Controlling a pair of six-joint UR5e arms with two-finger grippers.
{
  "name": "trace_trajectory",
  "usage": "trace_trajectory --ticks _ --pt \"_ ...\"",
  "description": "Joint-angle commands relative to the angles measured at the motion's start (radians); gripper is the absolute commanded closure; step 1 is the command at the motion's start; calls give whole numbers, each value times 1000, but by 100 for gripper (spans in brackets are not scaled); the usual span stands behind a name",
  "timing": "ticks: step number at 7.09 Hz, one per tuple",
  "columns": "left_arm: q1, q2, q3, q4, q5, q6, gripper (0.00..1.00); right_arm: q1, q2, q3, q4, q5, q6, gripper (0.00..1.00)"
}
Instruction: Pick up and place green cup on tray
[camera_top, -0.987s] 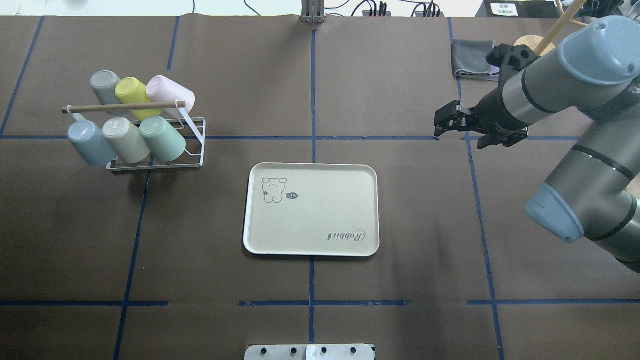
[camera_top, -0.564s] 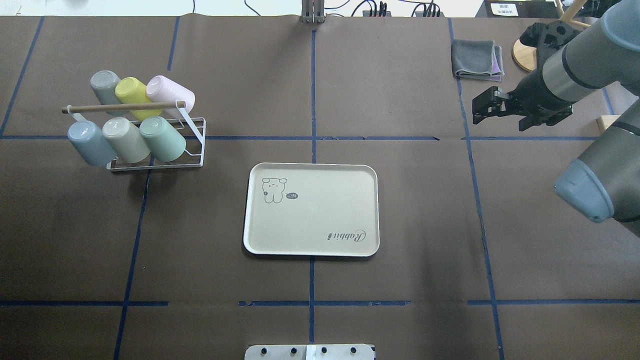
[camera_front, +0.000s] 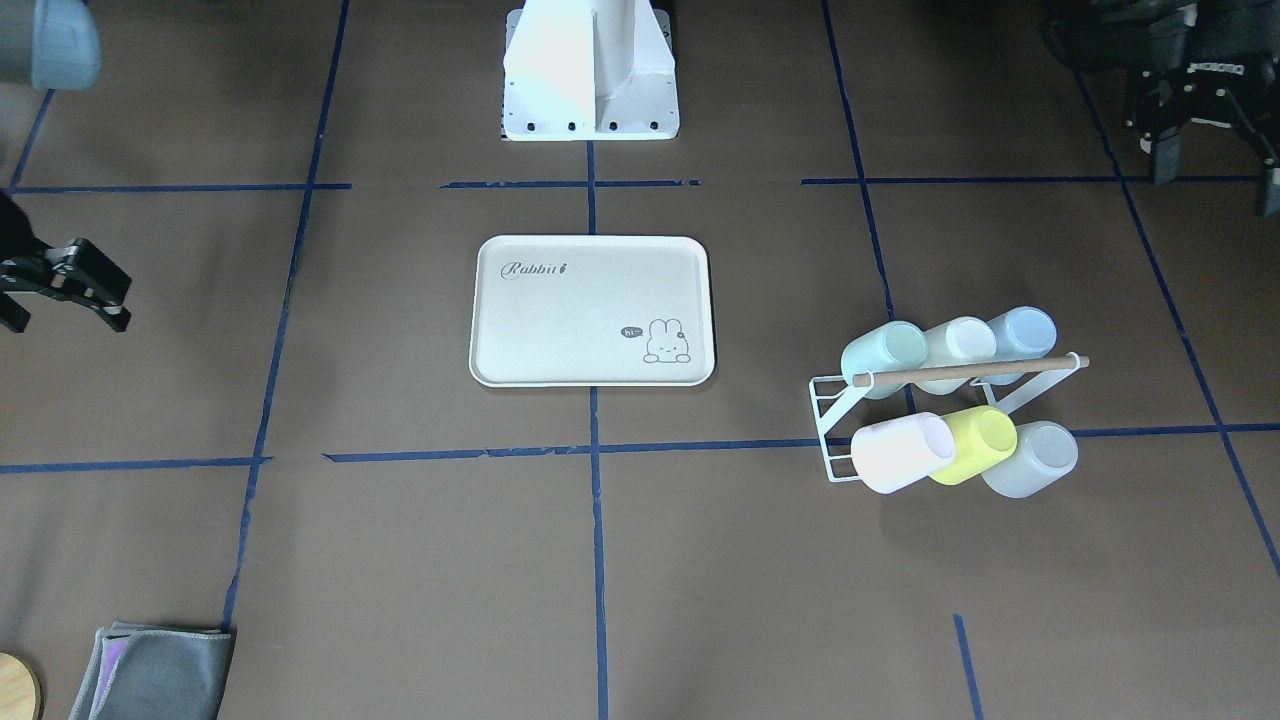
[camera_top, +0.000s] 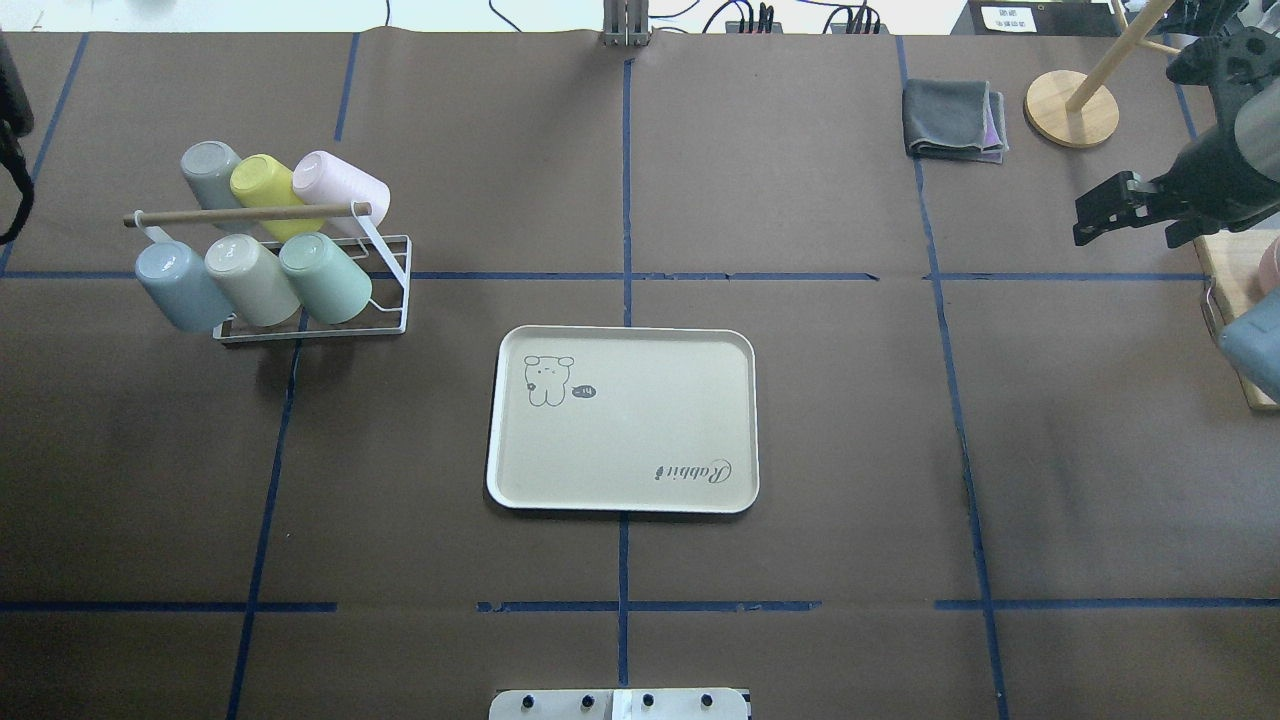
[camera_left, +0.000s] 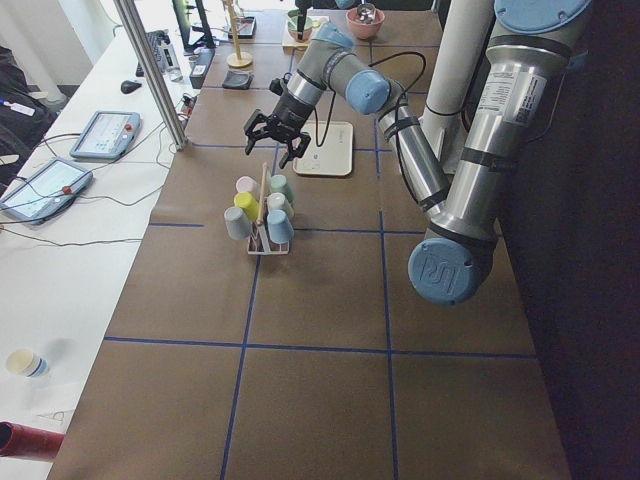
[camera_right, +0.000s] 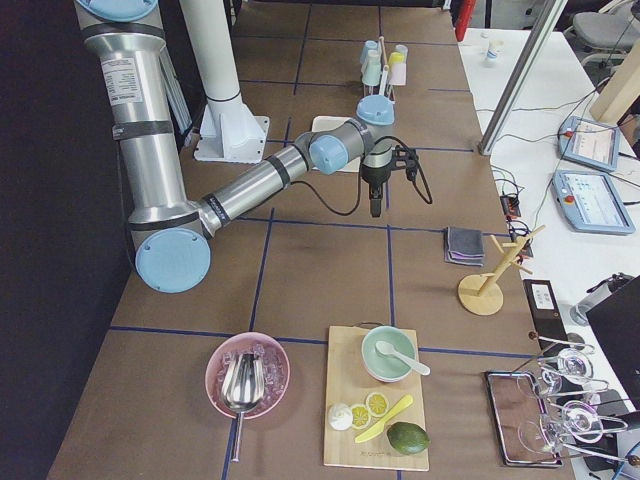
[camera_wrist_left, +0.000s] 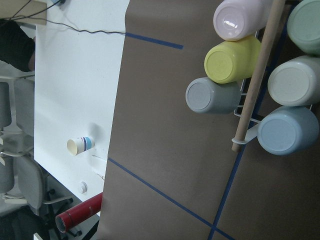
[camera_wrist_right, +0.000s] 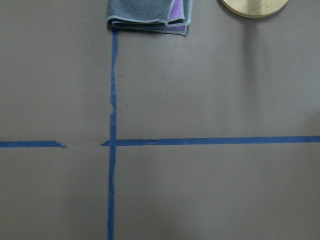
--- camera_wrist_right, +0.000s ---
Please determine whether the wooden stand with round base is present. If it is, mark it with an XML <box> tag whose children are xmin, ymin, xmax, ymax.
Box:
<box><xmin>221</xmin><ymin>0</ymin><xmax>288</xmax><ymax>19</ymax></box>

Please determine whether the grey folded cloth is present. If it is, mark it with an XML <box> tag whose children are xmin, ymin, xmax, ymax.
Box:
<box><xmin>106</xmin><ymin>0</ymin><xmax>193</xmax><ymax>36</ymax></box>

